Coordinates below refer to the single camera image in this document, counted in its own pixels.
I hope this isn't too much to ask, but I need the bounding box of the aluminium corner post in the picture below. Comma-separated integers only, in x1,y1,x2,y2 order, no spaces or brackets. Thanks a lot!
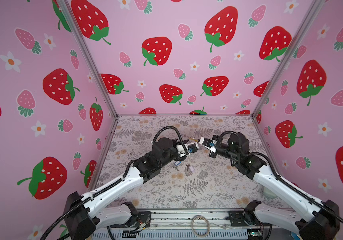
251,0,325,120
58,1,117,119

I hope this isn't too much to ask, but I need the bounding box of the coiled beige cable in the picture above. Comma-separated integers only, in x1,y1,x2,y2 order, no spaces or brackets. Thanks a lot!
191,214,211,238

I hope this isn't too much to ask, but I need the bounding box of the aluminium corner post right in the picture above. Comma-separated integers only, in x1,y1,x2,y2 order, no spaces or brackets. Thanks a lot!
251,0,325,120

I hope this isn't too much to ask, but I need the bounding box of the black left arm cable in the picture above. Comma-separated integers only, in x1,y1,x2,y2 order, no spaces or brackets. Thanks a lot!
151,125,189,155

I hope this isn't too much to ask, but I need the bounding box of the aluminium corner post left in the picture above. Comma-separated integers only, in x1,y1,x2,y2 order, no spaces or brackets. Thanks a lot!
58,1,117,119

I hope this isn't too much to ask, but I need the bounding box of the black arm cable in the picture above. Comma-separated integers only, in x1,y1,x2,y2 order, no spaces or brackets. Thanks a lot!
151,125,189,155
218,130,343,240

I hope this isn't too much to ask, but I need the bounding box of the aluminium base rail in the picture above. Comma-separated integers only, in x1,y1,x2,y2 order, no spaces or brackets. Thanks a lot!
105,208,283,240

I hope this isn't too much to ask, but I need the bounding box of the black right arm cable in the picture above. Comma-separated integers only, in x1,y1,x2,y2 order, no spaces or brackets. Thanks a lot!
218,130,343,240

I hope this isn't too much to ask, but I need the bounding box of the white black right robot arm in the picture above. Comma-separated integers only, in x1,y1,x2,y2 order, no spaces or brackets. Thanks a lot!
200,131,340,240

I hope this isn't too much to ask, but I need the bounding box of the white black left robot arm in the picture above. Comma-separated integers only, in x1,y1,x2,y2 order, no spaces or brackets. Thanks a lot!
62,138,199,240

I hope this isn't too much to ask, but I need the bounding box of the white plastic case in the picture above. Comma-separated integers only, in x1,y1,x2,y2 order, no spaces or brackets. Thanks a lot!
263,187,278,199

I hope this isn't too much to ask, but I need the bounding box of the key with blue tag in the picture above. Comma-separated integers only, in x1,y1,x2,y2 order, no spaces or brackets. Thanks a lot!
173,161,181,171

